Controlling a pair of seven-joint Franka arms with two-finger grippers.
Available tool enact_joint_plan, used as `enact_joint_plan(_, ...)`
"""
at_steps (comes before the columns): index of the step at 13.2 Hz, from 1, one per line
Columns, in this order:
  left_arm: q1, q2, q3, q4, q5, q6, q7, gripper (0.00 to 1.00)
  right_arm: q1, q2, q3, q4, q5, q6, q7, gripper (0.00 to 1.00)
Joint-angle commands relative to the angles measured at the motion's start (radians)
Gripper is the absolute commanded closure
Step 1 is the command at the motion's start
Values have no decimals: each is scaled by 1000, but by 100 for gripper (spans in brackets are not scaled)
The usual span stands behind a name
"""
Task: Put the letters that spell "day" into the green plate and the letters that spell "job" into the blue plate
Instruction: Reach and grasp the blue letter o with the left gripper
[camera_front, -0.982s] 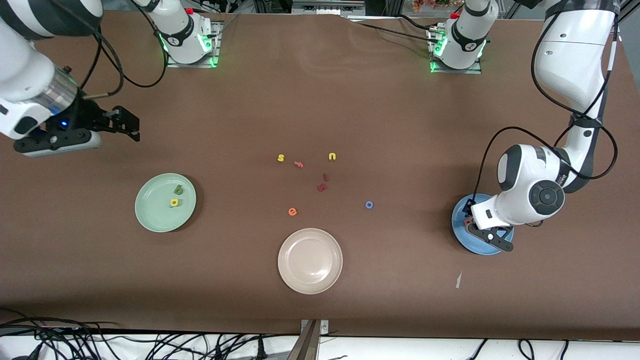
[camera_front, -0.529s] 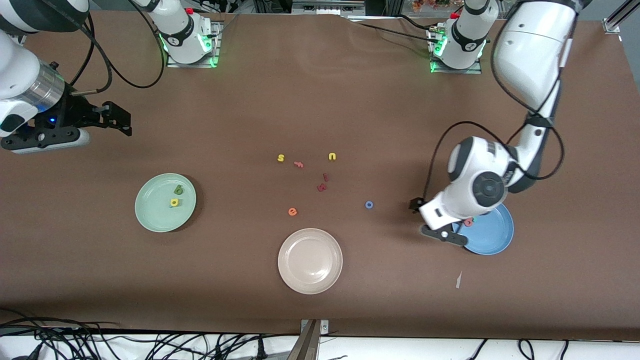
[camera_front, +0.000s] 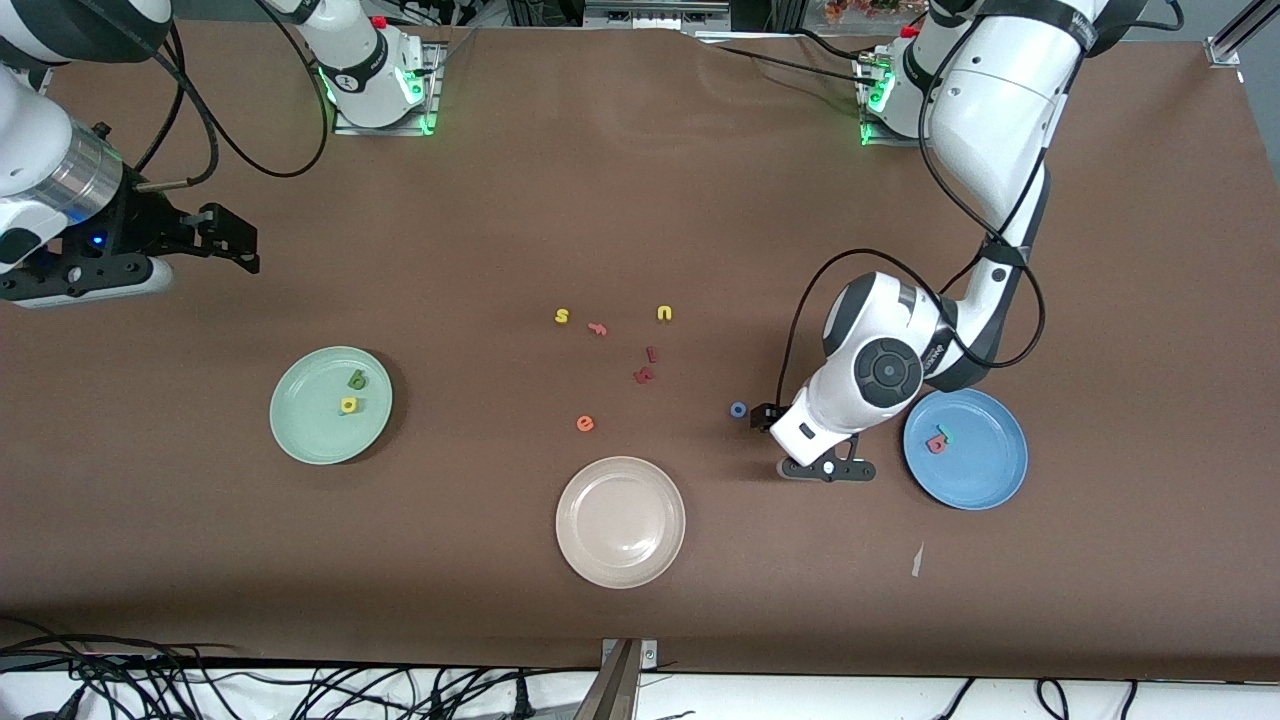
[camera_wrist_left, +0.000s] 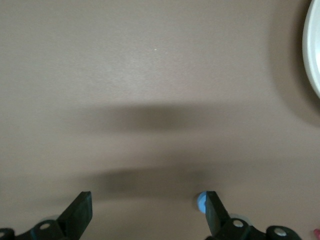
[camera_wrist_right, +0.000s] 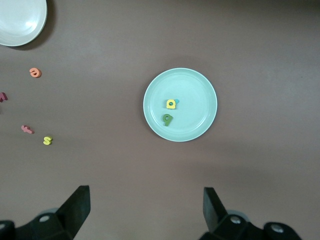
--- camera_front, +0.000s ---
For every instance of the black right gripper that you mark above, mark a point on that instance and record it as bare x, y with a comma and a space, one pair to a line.
142, 228

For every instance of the red letter b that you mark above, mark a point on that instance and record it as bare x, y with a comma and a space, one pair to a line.
936, 443

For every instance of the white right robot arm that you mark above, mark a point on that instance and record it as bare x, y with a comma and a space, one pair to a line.
30, 140

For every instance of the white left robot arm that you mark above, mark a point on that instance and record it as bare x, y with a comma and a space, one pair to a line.
1000, 100

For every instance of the beige plate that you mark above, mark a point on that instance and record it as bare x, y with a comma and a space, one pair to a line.
620, 522

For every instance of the green plate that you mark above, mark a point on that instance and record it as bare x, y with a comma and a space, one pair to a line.
310, 430

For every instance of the white tape scrap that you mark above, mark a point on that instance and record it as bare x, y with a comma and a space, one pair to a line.
917, 560

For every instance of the blue plate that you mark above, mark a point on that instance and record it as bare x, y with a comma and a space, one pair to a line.
985, 475

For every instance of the brown table cover sheet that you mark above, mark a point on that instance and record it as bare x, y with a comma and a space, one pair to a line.
700, 200

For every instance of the dark metal bar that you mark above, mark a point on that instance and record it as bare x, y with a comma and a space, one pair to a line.
615, 690

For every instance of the orange flower bunch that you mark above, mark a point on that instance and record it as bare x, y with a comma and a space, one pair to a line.
860, 8

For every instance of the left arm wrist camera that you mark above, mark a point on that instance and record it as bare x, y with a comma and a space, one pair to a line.
830, 470

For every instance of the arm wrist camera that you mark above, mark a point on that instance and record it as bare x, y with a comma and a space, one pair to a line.
830, 470
90, 281

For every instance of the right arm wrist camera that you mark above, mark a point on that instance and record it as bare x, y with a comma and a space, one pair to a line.
90, 281

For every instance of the grey metal bracket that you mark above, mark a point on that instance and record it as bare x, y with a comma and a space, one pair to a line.
648, 655

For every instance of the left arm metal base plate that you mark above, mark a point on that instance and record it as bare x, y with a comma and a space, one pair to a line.
880, 141

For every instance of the aluminium frame profile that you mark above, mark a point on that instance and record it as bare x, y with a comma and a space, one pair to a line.
1225, 52

